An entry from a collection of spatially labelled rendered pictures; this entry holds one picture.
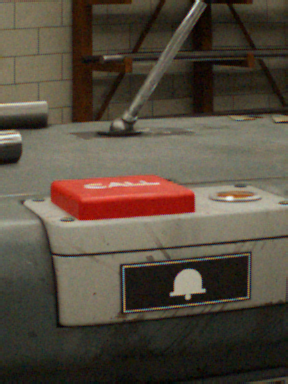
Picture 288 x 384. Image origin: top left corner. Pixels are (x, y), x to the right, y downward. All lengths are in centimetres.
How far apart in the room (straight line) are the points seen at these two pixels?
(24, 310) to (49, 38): 770
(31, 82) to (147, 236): 762
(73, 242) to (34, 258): 2
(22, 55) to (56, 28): 34
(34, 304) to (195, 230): 9
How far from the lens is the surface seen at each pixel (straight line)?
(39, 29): 820
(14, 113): 98
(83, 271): 56
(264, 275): 60
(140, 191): 58
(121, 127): 92
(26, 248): 56
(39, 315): 57
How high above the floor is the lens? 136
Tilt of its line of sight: 9 degrees down
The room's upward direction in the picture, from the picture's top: 1 degrees counter-clockwise
